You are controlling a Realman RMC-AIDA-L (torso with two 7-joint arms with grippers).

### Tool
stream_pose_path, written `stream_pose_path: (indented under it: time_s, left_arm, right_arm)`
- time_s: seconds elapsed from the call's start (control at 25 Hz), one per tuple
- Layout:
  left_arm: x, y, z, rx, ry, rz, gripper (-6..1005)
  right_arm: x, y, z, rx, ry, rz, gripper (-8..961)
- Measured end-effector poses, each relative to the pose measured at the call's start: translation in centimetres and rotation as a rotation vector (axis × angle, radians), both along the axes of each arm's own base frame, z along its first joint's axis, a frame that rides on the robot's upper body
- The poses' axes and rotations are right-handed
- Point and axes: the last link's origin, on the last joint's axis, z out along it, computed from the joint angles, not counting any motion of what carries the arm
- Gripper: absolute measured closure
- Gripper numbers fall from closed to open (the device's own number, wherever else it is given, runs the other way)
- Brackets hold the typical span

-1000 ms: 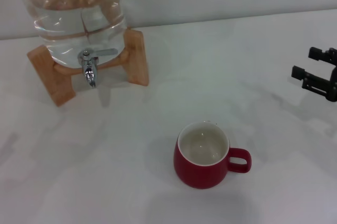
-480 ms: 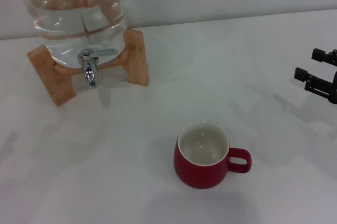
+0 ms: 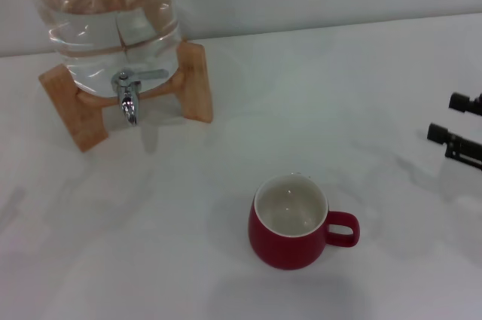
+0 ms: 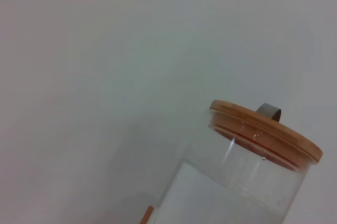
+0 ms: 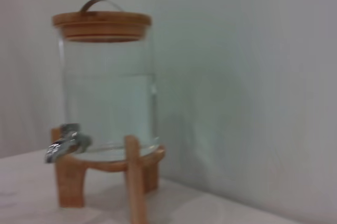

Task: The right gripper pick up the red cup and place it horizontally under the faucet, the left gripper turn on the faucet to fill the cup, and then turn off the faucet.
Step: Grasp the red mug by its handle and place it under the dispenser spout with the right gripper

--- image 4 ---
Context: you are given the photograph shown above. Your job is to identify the wooden dispenser stand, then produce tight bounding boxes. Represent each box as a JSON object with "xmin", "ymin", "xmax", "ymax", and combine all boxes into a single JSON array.
[{"xmin": 143, "ymin": 204, "xmax": 154, "ymax": 224}]

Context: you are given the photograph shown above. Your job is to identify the glass water dispenser jar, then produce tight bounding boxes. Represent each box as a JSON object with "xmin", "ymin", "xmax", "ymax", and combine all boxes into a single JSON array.
[{"xmin": 155, "ymin": 113, "xmax": 316, "ymax": 224}]

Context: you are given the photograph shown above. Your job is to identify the bamboo lid with grey strap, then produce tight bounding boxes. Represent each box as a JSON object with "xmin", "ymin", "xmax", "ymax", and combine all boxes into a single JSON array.
[{"xmin": 209, "ymin": 99, "xmax": 323, "ymax": 170}]

